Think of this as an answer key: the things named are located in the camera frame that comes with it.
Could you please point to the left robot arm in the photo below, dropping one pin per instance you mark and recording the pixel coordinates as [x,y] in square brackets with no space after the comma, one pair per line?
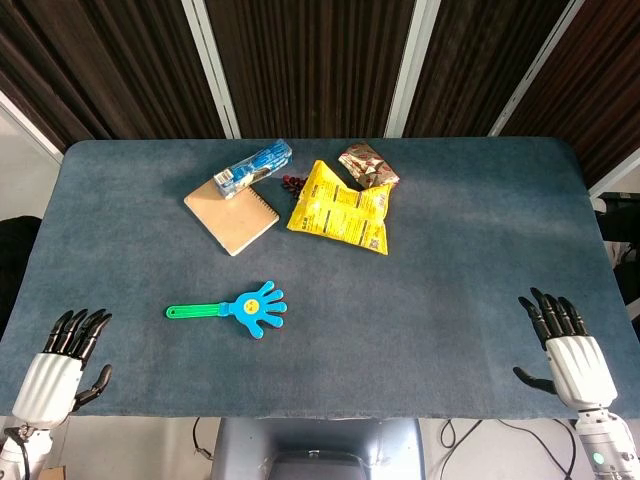
[20,447]

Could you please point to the blue hand clapper toy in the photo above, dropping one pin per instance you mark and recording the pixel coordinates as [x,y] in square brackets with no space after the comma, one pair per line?
[245,309]

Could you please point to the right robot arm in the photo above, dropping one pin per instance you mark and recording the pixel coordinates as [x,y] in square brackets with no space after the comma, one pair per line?
[602,442]

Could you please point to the dark red grape bunch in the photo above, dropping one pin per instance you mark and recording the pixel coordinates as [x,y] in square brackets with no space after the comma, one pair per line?
[291,184]

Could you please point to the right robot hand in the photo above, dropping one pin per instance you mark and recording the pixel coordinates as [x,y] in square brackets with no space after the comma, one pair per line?
[575,367]

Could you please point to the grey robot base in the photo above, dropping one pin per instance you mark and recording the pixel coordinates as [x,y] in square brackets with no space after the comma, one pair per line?
[320,447]

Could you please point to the yellow snack bag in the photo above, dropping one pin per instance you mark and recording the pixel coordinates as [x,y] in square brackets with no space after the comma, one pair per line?
[342,210]

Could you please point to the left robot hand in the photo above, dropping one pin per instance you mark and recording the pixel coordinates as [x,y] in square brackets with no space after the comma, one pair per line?
[50,380]

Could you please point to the brown silver snack packet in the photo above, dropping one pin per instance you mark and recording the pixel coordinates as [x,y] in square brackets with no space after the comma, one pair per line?
[369,165]

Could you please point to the blue cookie box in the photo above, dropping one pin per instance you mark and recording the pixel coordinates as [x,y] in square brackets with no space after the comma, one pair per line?
[252,169]

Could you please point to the brown spiral notebook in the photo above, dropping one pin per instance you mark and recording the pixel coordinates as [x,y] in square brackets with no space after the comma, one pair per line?
[231,218]

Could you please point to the blue table cloth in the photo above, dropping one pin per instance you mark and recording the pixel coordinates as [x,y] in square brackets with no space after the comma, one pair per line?
[320,300]

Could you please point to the black equipment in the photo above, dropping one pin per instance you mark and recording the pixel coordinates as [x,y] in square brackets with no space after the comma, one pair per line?
[622,225]

